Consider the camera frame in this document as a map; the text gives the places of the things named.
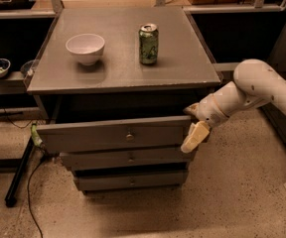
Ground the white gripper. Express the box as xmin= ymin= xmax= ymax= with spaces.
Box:
xmin=181 ymin=94 xmax=228 ymax=154

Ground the grey top drawer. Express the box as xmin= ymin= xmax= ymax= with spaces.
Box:
xmin=37 ymin=115 xmax=191 ymax=153

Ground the grey drawer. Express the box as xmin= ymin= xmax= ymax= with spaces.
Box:
xmin=73 ymin=170 xmax=188 ymax=191
xmin=37 ymin=115 xmax=191 ymax=153
xmin=60 ymin=147 xmax=195 ymax=171

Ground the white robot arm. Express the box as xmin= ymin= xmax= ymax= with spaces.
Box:
xmin=181 ymin=59 xmax=286 ymax=153

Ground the grey middle drawer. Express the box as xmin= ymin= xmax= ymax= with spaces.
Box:
xmin=60 ymin=147 xmax=195 ymax=171

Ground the grey drawer cabinet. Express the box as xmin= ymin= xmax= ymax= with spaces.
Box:
xmin=24 ymin=6 xmax=223 ymax=194

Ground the grey bottom drawer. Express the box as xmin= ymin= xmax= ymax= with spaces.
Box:
xmin=73 ymin=170 xmax=188 ymax=191

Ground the grey side shelf beam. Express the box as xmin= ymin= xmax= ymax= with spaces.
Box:
xmin=214 ymin=62 xmax=238 ymax=72

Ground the green soda can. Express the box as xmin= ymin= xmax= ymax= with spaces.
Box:
xmin=138 ymin=23 xmax=159 ymax=64

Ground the white ceramic bowl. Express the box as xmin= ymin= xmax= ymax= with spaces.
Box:
xmin=66 ymin=34 xmax=105 ymax=65

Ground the green snack bag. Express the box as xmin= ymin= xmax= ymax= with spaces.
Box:
xmin=31 ymin=123 xmax=44 ymax=149

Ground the clear plastic cup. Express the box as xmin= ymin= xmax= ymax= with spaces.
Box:
xmin=20 ymin=59 xmax=39 ymax=77

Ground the black metal leg bar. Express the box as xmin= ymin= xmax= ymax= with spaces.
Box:
xmin=5 ymin=139 xmax=34 ymax=207

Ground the black floor cable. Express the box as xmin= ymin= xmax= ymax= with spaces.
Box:
xmin=27 ymin=152 xmax=48 ymax=238

